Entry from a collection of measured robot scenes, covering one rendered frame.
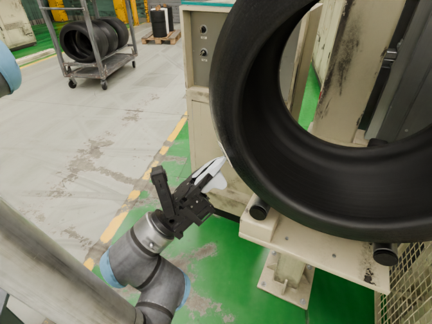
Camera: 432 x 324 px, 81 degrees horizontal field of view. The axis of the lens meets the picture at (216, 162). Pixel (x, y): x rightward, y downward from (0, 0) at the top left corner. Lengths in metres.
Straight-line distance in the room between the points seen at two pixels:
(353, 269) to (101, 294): 0.56
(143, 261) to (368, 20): 0.78
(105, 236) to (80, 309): 1.37
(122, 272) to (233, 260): 1.07
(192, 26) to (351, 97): 0.80
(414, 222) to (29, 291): 0.62
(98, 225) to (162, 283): 1.33
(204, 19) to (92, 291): 1.12
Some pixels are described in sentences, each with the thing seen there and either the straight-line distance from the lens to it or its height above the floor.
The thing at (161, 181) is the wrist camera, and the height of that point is 1.03.
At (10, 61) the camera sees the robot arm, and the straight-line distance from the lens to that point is 0.52.
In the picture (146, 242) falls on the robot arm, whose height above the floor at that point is 0.91.
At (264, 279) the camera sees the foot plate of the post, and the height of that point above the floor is 0.01.
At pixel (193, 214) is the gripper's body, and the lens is 0.57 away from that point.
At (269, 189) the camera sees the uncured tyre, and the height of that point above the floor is 1.01.
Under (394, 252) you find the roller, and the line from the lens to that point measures 0.66.
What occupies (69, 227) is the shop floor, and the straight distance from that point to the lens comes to 2.03.
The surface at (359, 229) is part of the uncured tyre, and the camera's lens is 0.58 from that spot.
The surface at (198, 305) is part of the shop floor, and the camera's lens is 1.51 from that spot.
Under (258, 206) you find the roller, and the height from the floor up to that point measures 0.92.
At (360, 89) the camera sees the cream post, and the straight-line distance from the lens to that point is 0.84.
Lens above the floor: 1.38
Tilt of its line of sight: 37 degrees down
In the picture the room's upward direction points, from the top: straight up
